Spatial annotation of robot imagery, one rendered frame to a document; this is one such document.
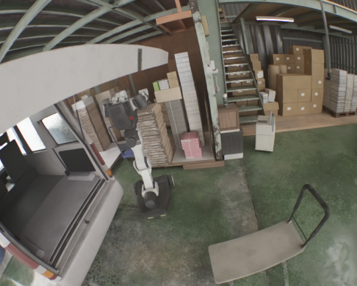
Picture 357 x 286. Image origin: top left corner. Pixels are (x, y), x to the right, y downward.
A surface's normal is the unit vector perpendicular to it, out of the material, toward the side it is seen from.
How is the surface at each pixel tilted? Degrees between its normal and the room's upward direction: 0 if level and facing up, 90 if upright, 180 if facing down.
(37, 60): 106
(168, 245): 0
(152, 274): 0
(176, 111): 90
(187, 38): 90
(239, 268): 0
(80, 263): 86
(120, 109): 88
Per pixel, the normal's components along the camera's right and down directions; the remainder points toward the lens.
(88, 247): 0.95, -0.15
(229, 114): -0.12, 0.51
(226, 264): -0.21, -0.85
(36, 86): 0.98, 0.16
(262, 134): -0.51, 0.51
